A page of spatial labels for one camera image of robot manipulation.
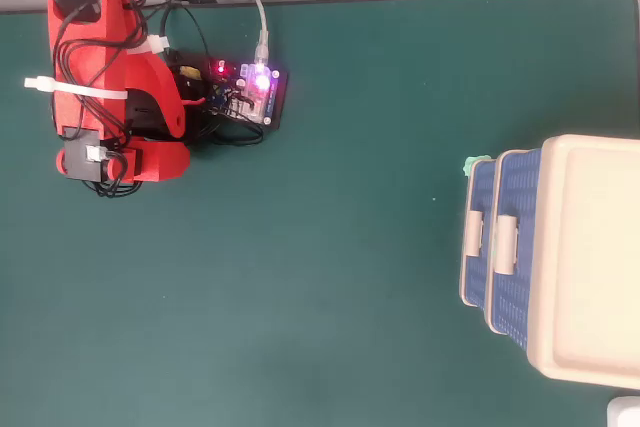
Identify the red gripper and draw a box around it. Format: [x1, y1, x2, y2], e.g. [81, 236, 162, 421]
[107, 141, 192, 183]

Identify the blue drawer with small handle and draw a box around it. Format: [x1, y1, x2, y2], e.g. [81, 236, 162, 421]
[458, 159, 498, 309]

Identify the cream plastic drawer cabinet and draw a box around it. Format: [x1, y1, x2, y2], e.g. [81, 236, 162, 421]
[487, 134, 640, 391]

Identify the circuit board with pink LED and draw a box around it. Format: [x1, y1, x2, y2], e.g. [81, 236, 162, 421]
[237, 61, 282, 126]

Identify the lit control circuit board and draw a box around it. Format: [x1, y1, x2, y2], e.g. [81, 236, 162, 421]
[167, 49, 290, 132]

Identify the short white zip tie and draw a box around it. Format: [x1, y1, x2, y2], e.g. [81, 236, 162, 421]
[127, 34, 170, 56]

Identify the long white zip tie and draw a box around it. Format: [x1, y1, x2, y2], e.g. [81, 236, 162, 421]
[24, 75, 129, 104]

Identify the dark green table mat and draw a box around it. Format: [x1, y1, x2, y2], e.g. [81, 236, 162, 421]
[0, 0, 640, 427]

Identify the small green object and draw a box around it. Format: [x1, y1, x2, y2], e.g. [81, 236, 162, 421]
[462, 154, 491, 178]

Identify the white object at corner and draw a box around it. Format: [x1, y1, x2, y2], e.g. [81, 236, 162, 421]
[606, 395, 640, 427]

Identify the white USB cable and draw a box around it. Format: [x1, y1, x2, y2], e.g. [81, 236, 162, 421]
[253, 0, 271, 66]

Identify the blue drawer with large handle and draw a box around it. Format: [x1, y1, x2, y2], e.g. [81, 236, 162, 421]
[491, 148, 544, 353]

